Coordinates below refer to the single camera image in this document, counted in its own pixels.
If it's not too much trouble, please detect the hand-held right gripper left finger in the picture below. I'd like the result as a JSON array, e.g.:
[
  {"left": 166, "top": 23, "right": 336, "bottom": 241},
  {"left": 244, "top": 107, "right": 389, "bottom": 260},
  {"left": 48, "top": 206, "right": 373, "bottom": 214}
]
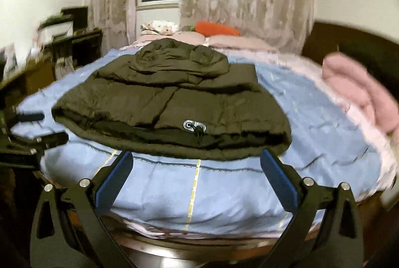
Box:
[{"left": 29, "top": 150, "right": 139, "bottom": 268}]

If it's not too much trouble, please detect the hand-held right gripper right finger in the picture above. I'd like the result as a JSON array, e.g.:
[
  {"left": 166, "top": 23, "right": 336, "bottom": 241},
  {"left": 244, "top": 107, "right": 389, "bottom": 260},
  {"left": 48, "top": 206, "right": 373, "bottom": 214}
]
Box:
[{"left": 259, "top": 148, "right": 365, "bottom": 268}]

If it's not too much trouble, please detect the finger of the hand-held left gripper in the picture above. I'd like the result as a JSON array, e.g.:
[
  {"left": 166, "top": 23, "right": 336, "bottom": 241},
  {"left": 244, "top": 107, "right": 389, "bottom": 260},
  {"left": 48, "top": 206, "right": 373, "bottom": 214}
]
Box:
[
  {"left": 14, "top": 112, "right": 45, "bottom": 123},
  {"left": 31, "top": 132, "right": 69, "bottom": 148}
]

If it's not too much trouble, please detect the dark olive hooded jacket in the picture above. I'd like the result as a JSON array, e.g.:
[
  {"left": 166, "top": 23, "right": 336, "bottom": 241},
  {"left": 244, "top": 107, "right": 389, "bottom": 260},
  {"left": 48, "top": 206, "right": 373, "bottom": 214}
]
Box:
[{"left": 51, "top": 38, "right": 293, "bottom": 162}]

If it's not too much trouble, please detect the brown wooden cabinet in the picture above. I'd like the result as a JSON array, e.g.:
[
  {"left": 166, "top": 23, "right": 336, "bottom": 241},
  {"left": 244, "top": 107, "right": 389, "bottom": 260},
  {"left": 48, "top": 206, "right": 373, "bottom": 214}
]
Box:
[{"left": 0, "top": 56, "right": 57, "bottom": 131}]

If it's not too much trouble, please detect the white printer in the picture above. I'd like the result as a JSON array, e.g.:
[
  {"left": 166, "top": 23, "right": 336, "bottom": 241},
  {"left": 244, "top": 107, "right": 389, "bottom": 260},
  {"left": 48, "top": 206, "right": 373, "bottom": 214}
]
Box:
[{"left": 39, "top": 20, "right": 74, "bottom": 41}]

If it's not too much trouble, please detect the black computer desk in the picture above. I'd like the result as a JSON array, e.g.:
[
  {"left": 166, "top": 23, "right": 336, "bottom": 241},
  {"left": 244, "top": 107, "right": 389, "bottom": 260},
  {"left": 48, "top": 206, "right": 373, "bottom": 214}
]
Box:
[{"left": 51, "top": 28, "right": 103, "bottom": 69}]

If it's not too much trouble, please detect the black computer monitor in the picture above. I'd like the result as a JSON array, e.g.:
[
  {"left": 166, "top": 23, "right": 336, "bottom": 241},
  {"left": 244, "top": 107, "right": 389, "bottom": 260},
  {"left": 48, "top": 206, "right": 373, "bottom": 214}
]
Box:
[{"left": 61, "top": 6, "right": 89, "bottom": 32}]

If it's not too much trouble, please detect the pink folded blanket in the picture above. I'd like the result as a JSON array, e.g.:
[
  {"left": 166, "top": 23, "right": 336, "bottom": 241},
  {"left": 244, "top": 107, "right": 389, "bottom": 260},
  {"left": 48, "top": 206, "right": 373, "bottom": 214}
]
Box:
[{"left": 322, "top": 52, "right": 399, "bottom": 134}]

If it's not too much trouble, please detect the pink pillow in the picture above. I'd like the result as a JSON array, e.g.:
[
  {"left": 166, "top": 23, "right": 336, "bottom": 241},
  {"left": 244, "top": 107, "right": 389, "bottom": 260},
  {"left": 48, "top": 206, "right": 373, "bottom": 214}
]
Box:
[
  {"left": 142, "top": 31, "right": 208, "bottom": 46},
  {"left": 207, "top": 35, "right": 278, "bottom": 52}
]

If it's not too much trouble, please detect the floral pillow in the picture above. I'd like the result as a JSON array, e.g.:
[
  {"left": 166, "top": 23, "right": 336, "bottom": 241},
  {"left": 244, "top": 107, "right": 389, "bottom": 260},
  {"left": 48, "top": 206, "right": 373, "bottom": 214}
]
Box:
[{"left": 140, "top": 20, "right": 180, "bottom": 35}]

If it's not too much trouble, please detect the dark wooden headboard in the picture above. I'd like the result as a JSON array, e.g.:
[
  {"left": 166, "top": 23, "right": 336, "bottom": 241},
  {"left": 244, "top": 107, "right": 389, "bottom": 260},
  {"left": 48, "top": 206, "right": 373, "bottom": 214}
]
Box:
[{"left": 301, "top": 22, "right": 399, "bottom": 69}]

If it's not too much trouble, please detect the orange carrot plush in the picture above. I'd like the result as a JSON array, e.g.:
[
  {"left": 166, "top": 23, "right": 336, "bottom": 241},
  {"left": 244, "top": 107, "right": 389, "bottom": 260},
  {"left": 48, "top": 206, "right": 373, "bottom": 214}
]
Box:
[{"left": 182, "top": 21, "right": 241, "bottom": 37}]

